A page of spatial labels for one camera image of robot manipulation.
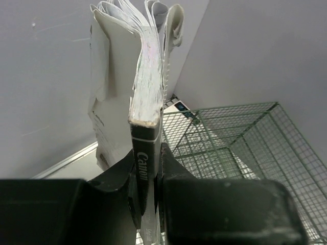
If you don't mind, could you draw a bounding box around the grey setup guide booklet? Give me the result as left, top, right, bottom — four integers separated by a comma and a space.
88, 1, 184, 244

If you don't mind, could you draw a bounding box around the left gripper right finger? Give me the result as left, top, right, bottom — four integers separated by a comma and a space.
158, 143, 204, 244

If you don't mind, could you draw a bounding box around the green wire mesh organizer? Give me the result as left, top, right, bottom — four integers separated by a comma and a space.
154, 102, 326, 244

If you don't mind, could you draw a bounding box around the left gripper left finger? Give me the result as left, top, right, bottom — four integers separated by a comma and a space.
87, 151, 141, 244

